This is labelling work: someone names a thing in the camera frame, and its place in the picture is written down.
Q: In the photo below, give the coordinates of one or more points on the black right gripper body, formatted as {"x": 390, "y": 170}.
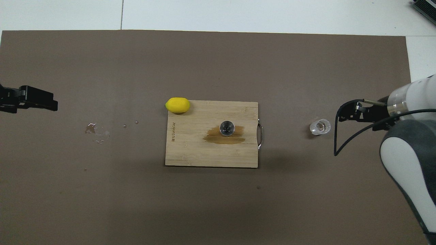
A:
{"x": 376, "y": 114}

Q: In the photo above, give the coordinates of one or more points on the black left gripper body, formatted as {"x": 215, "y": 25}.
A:
{"x": 8, "y": 100}

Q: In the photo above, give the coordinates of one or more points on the clear glass cup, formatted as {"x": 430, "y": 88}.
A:
{"x": 320, "y": 127}

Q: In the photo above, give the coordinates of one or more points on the steel double jigger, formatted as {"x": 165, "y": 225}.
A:
{"x": 227, "y": 128}

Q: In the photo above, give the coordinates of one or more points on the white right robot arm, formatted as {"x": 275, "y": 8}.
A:
{"x": 408, "y": 160}

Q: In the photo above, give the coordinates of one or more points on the grey ribbed device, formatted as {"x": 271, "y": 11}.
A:
{"x": 425, "y": 6}

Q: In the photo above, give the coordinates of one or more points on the yellow lemon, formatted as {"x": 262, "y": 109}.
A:
{"x": 177, "y": 105}

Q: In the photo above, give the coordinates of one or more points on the wooden cutting board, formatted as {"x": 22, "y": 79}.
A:
{"x": 190, "y": 153}

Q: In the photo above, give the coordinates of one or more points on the brown table mat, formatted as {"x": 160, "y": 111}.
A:
{"x": 218, "y": 204}

